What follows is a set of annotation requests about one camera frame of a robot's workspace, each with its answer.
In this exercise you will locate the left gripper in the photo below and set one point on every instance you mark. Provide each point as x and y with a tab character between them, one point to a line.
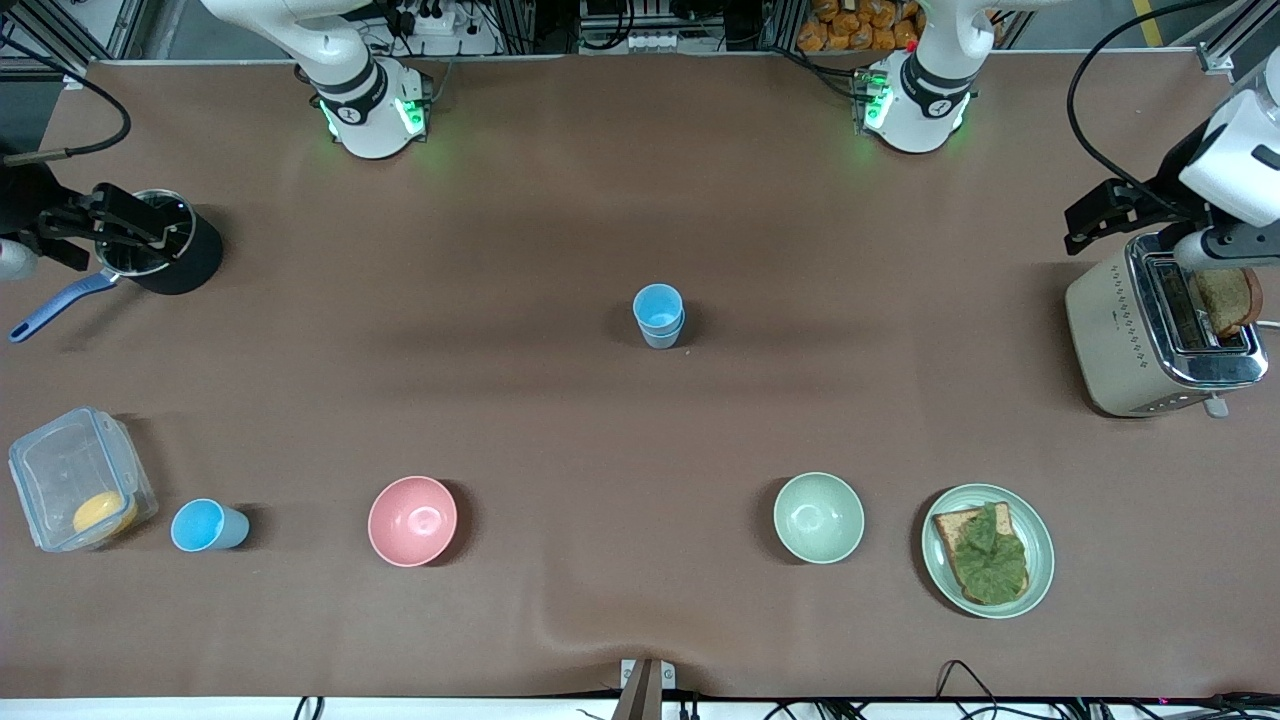
1172	188

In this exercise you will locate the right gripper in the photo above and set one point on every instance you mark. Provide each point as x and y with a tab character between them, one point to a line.
28	203

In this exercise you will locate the light blue plastic cup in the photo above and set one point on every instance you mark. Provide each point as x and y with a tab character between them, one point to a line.
657	303
665	338
205	525

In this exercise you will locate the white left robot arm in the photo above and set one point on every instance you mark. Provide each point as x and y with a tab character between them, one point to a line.
925	95

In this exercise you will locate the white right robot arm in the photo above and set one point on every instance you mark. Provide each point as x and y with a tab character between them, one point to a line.
365	100

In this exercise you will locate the cream and chrome toaster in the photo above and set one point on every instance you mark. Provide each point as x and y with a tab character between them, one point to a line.
1110	340

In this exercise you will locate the brown toast slice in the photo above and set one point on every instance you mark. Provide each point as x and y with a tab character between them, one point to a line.
1228	300

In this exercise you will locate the clear plastic food container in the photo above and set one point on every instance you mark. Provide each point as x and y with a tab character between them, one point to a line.
70	470

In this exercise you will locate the yellow round food item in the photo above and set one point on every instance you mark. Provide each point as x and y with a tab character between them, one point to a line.
104	513

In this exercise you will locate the bag of orange buns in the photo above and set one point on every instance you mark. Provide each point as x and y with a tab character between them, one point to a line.
855	25

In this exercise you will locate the pale green plate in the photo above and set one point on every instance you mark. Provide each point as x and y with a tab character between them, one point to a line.
1040	545

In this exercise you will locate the bread slice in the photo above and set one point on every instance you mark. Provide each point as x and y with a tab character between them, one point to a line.
950	525

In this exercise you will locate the green lettuce leaf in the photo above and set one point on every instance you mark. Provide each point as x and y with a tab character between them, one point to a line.
990	555

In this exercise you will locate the white power strip with plugs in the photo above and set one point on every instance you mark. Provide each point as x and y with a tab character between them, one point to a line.
430	18

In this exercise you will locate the pink bowl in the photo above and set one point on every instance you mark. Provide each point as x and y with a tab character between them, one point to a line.
412	520

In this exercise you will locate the pale green bowl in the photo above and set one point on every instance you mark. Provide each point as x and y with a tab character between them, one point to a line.
818	517

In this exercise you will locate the brown table cloth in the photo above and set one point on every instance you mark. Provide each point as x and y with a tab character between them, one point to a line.
640	440

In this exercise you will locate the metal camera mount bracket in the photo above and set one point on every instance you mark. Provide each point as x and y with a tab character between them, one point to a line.
645	685

